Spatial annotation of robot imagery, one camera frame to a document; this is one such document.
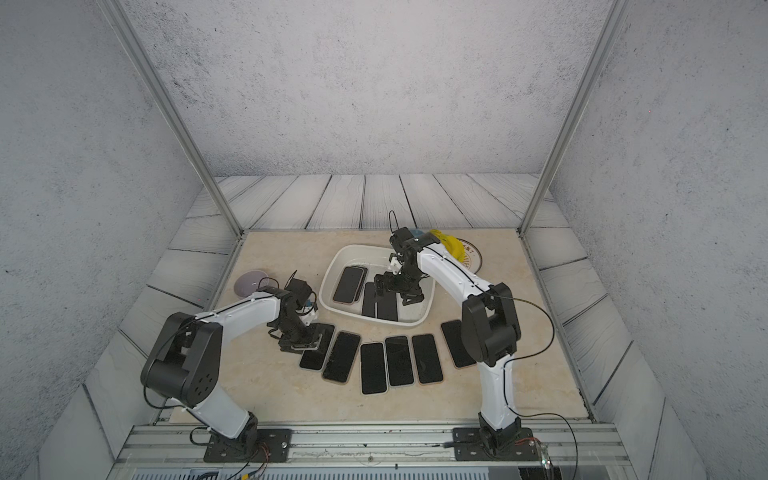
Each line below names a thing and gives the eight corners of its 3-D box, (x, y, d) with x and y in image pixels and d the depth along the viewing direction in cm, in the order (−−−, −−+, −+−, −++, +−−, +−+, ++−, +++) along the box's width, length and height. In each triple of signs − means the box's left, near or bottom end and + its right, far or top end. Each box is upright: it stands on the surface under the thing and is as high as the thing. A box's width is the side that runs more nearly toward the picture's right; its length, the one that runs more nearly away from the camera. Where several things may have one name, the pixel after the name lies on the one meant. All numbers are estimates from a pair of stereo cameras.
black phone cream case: (360, 396, 83) (359, 394, 81) (359, 345, 93) (359, 342, 91) (389, 394, 83) (388, 391, 82) (385, 343, 93) (385, 340, 91)
